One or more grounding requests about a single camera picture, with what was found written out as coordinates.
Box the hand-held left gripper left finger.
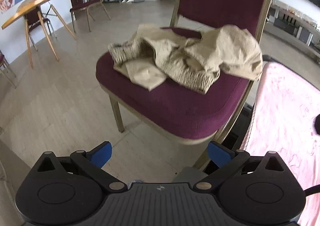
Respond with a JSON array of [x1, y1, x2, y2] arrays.
[[31, 141, 128, 194]]

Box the grey television stand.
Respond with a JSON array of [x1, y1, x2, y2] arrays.
[[266, 1, 320, 59]]

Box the round wooden table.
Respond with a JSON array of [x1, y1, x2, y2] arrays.
[[1, 0, 77, 69]]

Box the beige pants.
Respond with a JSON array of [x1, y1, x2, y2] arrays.
[[108, 24, 263, 95]]

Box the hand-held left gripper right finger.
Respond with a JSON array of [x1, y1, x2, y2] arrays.
[[192, 141, 288, 194]]

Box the pink towel covered table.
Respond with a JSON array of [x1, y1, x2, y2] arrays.
[[240, 61, 320, 226]]

